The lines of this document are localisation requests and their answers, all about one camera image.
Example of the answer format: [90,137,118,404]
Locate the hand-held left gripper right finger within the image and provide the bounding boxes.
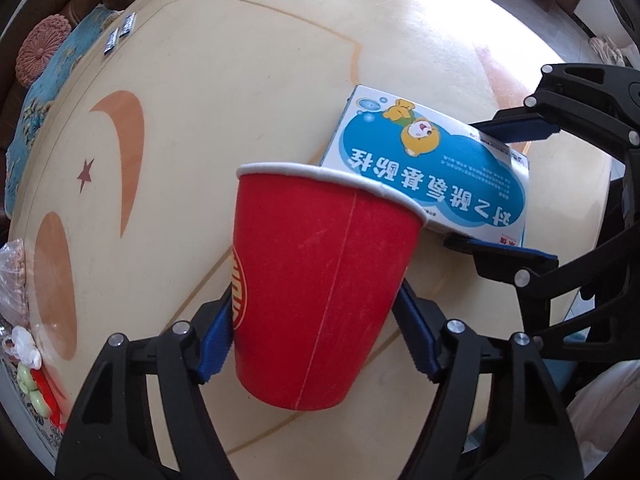
[392,277,586,480]

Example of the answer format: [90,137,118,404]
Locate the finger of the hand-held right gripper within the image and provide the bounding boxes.
[442,235,640,361]
[470,62,640,161]

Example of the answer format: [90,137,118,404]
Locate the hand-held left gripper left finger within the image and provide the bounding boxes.
[55,290,238,480]

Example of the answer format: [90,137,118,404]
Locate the blue cloud print medicine box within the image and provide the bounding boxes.
[319,84,531,248]

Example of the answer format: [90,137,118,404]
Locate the red paper cup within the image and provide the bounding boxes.
[232,161,427,411]

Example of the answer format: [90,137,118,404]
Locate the white crumpled cloth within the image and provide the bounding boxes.
[589,37,628,67]

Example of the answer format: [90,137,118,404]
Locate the light blue plastic stool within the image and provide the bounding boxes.
[545,357,576,396]

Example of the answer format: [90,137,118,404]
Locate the red toy with green balls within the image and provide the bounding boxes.
[17,364,68,433]

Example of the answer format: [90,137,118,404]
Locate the person's white garment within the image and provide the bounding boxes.
[567,360,636,461]

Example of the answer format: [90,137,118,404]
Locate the crumpled white tissue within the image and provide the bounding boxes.
[7,326,42,367]

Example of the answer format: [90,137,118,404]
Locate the colourful toy items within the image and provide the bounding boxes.
[0,330,71,461]

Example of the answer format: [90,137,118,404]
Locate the clear plastic bag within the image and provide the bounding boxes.
[0,240,27,331]

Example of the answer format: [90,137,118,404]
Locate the beige coffee table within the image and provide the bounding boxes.
[5,0,613,466]

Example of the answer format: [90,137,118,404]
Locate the blue patterned sofa cloth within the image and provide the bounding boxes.
[5,5,126,211]

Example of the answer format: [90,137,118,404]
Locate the pink crocheted cushion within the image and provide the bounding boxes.
[15,14,75,83]

